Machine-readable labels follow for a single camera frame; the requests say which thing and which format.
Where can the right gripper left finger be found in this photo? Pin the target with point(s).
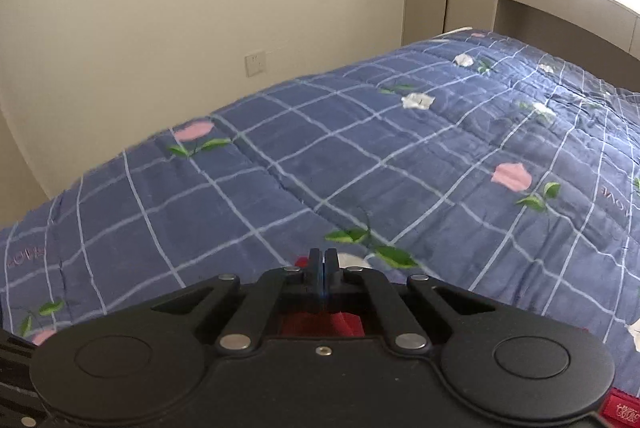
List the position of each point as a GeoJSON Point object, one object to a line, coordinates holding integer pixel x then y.
{"type": "Point", "coordinates": [136, 364]}

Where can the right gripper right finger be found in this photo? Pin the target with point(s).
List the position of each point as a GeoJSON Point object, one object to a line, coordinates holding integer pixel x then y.
{"type": "Point", "coordinates": [480, 337]}

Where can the red knit sweater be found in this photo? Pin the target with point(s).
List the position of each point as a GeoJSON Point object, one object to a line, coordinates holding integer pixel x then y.
{"type": "Point", "coordinates": [330, 322]}

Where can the blue plaid floral quilt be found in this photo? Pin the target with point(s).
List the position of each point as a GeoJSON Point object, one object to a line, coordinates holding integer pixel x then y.
{"type": "Point", "coordinates": [472, 157]}

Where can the white wall socket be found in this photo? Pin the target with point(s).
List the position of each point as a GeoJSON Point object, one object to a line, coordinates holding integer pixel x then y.
{"type": "Point", "coordinates": [255, 63]}

